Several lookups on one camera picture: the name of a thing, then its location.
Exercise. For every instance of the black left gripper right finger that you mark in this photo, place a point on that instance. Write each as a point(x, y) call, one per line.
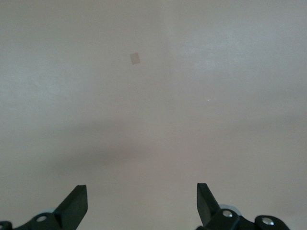
point(207, 210)

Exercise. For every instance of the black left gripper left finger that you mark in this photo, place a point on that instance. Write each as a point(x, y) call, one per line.
point(70, 210)

